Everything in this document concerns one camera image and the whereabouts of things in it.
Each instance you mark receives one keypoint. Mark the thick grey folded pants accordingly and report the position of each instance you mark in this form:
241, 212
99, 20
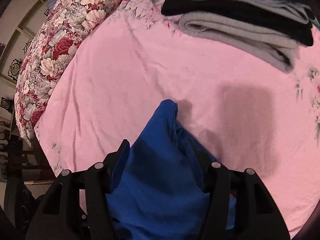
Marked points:
237, 32

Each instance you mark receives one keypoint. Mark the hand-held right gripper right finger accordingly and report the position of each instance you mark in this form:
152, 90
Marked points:
200, 160

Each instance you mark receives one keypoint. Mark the red floral quilt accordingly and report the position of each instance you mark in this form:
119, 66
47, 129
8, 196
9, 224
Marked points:
57, 42

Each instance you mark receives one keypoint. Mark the dark furniture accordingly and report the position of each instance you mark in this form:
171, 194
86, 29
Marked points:
20, 200

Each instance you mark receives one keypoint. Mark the blue and red pants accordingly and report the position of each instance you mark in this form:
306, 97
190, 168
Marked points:
155, 180

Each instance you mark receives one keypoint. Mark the white display shelf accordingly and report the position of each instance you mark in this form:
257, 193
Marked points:
20, 37

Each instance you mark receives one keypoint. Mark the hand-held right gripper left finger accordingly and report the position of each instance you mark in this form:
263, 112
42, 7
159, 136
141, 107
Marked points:
117, 160

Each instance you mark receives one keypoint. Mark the pink floral bedsheet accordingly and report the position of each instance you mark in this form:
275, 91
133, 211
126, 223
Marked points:
150, 67

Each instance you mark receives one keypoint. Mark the black folded pants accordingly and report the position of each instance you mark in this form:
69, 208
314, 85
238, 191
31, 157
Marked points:
237, 11

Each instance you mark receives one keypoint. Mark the black framed ornament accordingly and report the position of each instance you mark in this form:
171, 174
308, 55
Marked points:
5, 104
15, 68

